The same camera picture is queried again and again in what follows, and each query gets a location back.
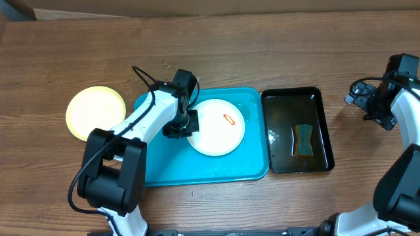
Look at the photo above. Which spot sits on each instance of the black water tray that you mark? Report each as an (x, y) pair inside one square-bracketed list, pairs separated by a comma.
[(284, 108)]

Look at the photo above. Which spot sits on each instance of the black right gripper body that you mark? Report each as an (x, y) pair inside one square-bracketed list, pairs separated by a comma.
[(369, 101)]

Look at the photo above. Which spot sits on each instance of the white plate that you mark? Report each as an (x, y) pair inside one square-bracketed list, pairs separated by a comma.
[(221, 128)]

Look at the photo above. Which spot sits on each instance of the yellow plate with ketchup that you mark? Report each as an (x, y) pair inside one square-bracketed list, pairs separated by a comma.
[(94, 107)]

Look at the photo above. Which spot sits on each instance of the green and yellow sponge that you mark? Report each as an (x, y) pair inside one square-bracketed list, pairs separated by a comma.
[(302, 144)]

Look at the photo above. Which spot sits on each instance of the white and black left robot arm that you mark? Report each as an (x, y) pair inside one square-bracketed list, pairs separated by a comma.
[(112, 175)]

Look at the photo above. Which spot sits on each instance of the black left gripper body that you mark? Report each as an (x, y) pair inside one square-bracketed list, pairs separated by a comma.
[(184, 126)]

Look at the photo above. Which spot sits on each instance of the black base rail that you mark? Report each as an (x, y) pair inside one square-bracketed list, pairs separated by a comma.
[(291, 231)]

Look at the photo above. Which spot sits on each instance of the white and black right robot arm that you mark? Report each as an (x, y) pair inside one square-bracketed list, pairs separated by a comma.
[(395, 204)]

